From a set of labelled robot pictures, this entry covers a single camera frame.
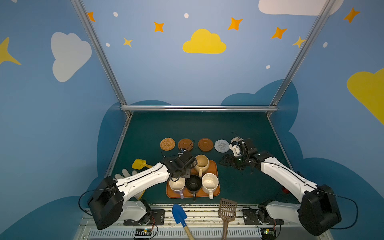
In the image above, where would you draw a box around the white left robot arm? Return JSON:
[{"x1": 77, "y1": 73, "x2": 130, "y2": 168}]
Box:
[{"x1": 87, "y1": 150, "x2": 197, "y2": 230}]

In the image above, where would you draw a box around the right green circuit board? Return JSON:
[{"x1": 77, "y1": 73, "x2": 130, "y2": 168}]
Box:
[{"x1": 261, "y1": 228, "x2": 277, "y2": 240}]

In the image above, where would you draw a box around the orange brown serving tray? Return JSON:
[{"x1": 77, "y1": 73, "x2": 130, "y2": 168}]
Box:
[{"x1": 166, "y1": 160, "x2": 221, "y2": 199}]

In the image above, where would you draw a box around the lavender mug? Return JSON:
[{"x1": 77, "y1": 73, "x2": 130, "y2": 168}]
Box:
[{"x1": 169, "y1": 178, "x2": 186, "y2": 199}]

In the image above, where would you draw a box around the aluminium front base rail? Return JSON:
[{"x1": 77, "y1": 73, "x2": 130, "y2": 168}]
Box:
[{"x1": 74, "y1": 204, "x2": 316, "y2": 240}]

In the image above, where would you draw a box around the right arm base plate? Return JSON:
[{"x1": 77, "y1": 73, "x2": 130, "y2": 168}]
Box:
[{"x1": 242, "y1": 207, "x2": 284, "y2": 225}]

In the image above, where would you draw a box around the aluminium left frame post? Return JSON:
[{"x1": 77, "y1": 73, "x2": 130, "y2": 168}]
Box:
[{"x1": 71, "y1": 0, "x2": 127, "y2": 107}]

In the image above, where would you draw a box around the grey woven round coaster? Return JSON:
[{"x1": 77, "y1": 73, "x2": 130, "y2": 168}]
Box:
[{"x1": 214, "y1": 140, "x2": 230, "y2": 153}]

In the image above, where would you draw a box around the brown wooden round coaster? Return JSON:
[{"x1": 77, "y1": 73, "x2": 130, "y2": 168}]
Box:
[{"x1": 198, "y1": 138, "x2": 214, "y2": 152}]

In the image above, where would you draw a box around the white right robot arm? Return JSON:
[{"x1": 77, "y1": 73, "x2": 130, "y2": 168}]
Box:
[{"x1": 215, "y1": 138, "x2": 342, "y2": 236}]

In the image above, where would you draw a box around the white cream mug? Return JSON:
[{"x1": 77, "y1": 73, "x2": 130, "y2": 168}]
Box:
[{"x1": 202, "y1": 173, "x2": 219, "y2": 200}]

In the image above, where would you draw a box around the aluminium right frame post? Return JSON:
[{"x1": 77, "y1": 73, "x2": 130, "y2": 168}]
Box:
[{"x1": 266, "y1": 0, "x2": 337, "y2": 119}]

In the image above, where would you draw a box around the cream speckled mug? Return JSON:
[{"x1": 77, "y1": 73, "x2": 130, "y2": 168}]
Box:
[{"x1": 195, "y1": 155, "x2": 210, "y2": 178}]

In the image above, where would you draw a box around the blue toy shovel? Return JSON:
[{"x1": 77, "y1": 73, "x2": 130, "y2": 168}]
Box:
[{"x1": 172, "y1": 204, "x2": 195, "y2": 240}]

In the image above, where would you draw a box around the aluminium frame post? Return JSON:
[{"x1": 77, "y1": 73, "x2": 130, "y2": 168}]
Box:
[
  {"x1": 71, "y1": 0, "x2": 127, "y2": 107},
  {"x1": 266, "y1": 0, "x2": 337, "y2": 119}
]

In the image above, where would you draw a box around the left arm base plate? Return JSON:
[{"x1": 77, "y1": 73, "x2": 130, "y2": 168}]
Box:
[{"x1": 124, "y1": 210, "x2": 165, "y2": 226}]

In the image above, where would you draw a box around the brown slotted spatula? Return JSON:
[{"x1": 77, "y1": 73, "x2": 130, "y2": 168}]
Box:
[{"x1": 219, "y1": 198, "x2": 237, "y2": 240}]

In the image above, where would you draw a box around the multicolour woven round coaster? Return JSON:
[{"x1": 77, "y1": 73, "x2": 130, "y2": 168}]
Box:
[{"x1": 230, "y1": 137, "x2": 243, "y2": 150}]

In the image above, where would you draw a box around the aluminium back frame rail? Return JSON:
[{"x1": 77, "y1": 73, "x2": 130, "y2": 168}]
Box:
[{"x1": 121, "y1": 105, "x2": 278, "y2": 112}]

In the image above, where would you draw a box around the left green circuit board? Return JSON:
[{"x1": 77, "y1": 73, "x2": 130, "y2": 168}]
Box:
[{"x1": 133, "y1": 229, "x2": 153, "y2": 240}]

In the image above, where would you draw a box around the yellow toy shovel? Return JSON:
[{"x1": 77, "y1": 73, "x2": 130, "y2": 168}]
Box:
[{"x1": 132, "y1": 159, "x2": 153, "y2": 170}]

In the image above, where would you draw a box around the black mug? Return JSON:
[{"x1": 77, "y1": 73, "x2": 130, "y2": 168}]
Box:
[{"x1": 186, "y1": 175, "x2": 202, "y2": 202}]

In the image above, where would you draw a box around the green circuit board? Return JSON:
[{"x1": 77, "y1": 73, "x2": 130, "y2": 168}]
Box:
[
  {"x1": 133, "y1": 229, "x2": 153, "y2": 240},
  {"x1": 261, "y1": 228, "x2": 277, "y2": 240}
]

